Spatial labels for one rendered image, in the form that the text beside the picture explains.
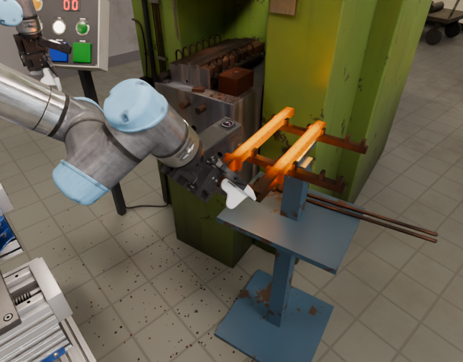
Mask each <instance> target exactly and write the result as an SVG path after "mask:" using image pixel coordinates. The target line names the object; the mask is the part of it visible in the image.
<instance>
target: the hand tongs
mask: <svg viewBox="0 0 463 362"><path fill-rule="evenodd" d="M283 189H284V186H283V185H279V184H278V183H277V184H276V186H275V187H274V188H273V189H272V190H271V191H272V192H276V190H277V191H278V192H279V193H283ZM307 197H311V198H314V199H317V200H321V201H324V202H326V203H331V204H333V205H337V206H340V207H343V208H347V209H349V210H353V211H356V212H359V213H362V214H365V215H369V216H372V217H374V218H379V219H381V220H384V221H388V222H390V223H395V224H397V225H400V226H404V227H407V228H410V229H413V230H415V231H420V232H422V233H426V234H429V235H432V236H438V233H435V232H433V231H428V230H426V229H423V228H419V227H416V226H412V225H409V224H407V223H403V222H400V221H396V220H393V219H391V218H386V217H384V216H381V215H377V214H374V213H371V212H367V211H365V210H361V209H359V208H354V207H352V206H349V205H345V204H342V203H338V202H335V201H333V200H328V199H326V198H322V197H319V196H316V195H313V194H309V193H307ZM306 202H308V203H312V204H315V205H318V206H321V207H324V208H328V209H330V210H334V211H337V212H339V213H343V214H345V215H350V216H352V217H355V218H359V219H361V220H364V221H368V222H371V223H374V224H377V225H379V226H383V227H386V228H390V229H393V230H395V231H399V232H401V233H405V234H408V235H411V236H415V237H417V238H421V239H423V240H426V241H430V242H433V243H437V240H436V239H434V238H430V237H428V236H423V235H421V234H418V233H414V232H412V231H407V230H405V229H402V228H399V227H395V226H392V225H389V224H387V223H383V222H380V221H376V220H373V219H371V218H367V217H364V216H361V215H358V214H355V213H351V212H348V211H346V210H342V209H339V208H336V207H332V206H330V205H326V204H324V203H320V202H317V201H314V200H310V199H308V198H307V199H306Z"/></svg>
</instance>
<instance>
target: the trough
mask: <svg viewBox="0 0 463 362"><path fill-rule="evenodd" d="M248 41H250V40H248V39H244V40H241V41H239V42H236V43H234V44H232V45H230V46H227V47H225V48H223V49H221V50H218V51H217V52H214V53H212V54H210V55H207V56H205V57H203V58H200V59H199V60H196V61H194V62H191V63H190V67H191V68H197V67H195V66H196V65H199V64H200V63H202V62H204V61H206V60H209V59H211V58H213V57H215V56H218V55H220V54H222V53H224V52H227V51H228V50H231V49H233V48H234V47H237V46H239V45H241V44H243V43H246V42H248Z"/></svg>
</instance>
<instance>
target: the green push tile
mask: <svg viewBox="0 0 463 362"><path fill-rule="evenodd" d="M91 45H92V44H91V43H77V42H74V43H73V62H81V63H91Z"/></svg>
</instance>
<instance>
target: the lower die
mask: <svg viewBox="0 0 463 362"><path fill-rule="evenodd" d="M244 39H248V40H250V41H248V42H246V43H243V44H241V45H239V46H237V47H234V48H233V49H231V50H228V51H227V52H224V53H222V54H220V55H218V56H215V57H213V58H211V59H209V60H206V61H204V62H202V63H200V64H199V65H197V68H191V67H190V63H191V62H194V61H196V60H199V59H200V58H203V57H205V56H207V55H210V54H212V53H214V52H217V51H218V50H221V49H223V48H225V47H227V46H230V45H232V44H234V43H236V42H239V41H241V40H244ZM249 42H250V43H252V44H253V46H254V54H256V53H258V52H259V53H262V52H264V47H265V42H257V41H256V39H251V38H247V37H245V38H243V39H239V38H235V39H233V40H231V39H226V40H223V41H222V42H219V43H217V44H215V45H211V46H210V47H206V48H205V49H204V50H200V51H197V53H192V54H191V55H190V56H189V55H188V56H186V57H183V59H182V58H181V59H178V60H175V61H174V62H171V63H169V70H170V77H171V80H176V81H179V82H182V83H186V84H190V85H195V86H201V87H205V89H208V90H211V89H213V88H215V87H217V86H218V83H217V84H212V83H211V80H210V79H211V77H212V76H214V75H215V64H214V63H213V62H212V63H210V66H208V63H209V61H211V60H214V61H215V59H216V58H217V57H221V58H222V56H223V55H224V54H227V55H228V53H229V52H230V51H235V49H236V48H240V47H241V46H243V45H245V46H246V44H247V43H249ZM242 51H243V60H245V59H246V54H247V49H246V48H245V47H243V48H242ZM236 55H237V64H238V63H239V62H240V57H241V53H240V50H237V51H236ZM251 56H252V46H251V45H248V57H251ZM263 59H264V56H263V57H262V58H261V59H260V60H259V61H257V62H255V63H253V64H252V65H249V66H248V67H246V69H248V68H250V67H252V66H254V65H255V64H257V63H259V62H261V61H262V60H263ZM223 61H224V69H225V70H226V69H228V57H227V56H225V57H224V59H223ZM216 64H217V68H218V73H221V72H222V61H221V60H219V59H218V61H217V62H216ZM230 65H231V67H232V66H234V65H235V55H234V54H233V53H231V54H230ZM186 80H187V81H188V82H186Z"/></svg>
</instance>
